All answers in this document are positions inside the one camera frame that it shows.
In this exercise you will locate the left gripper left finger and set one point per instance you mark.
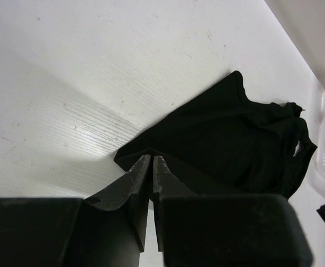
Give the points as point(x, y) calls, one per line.
point(129, 193)

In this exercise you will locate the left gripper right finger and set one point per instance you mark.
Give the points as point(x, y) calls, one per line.
point(178, 212)

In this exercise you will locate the black tank top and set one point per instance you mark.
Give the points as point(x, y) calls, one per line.
point(255, 147)

